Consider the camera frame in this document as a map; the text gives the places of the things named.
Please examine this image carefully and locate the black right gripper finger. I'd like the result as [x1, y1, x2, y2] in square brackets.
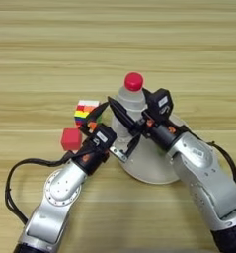
[141, 86, 154, 101]
[107, 95, 137, 133]

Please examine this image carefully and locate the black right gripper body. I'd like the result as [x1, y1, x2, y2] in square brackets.
[130, 110, 191, 153]

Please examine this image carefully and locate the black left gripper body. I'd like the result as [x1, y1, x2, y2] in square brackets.
[71, 124, 129, 176]

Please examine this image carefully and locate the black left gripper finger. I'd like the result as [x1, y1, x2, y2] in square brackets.
[84, 101, 111, 128]
[121, 132, 142, 163]

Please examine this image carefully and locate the clear bottle with red cap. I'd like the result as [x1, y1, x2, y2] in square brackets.
[111, 71, 149, 146]

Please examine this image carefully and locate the round white plate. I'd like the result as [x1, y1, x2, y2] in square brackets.
[117, 113, 191, 186]

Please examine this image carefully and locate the red cube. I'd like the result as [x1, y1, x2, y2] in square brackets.
[60, 127, 84, 152]

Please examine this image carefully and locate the multicoloured puzzle cube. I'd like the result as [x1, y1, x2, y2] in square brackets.
[73, 99, 105, 128]

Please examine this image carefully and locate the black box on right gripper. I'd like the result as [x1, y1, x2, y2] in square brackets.
[145, 87, 175, 125]

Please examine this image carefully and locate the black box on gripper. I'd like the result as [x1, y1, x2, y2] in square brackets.
[89, 123, 118, 150]
[145, 87, 175, 125]

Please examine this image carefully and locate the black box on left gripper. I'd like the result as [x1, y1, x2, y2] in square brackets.
[89, 123, 118, 150]

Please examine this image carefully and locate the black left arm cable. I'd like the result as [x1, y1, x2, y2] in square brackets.
[4, 149, 88, 227]

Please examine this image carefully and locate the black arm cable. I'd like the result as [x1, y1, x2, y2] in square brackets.
[188, 130, 236, 186]
[4, 149, 88, 227]

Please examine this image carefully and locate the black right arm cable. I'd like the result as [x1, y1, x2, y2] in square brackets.
[188, 130, 236, 186]

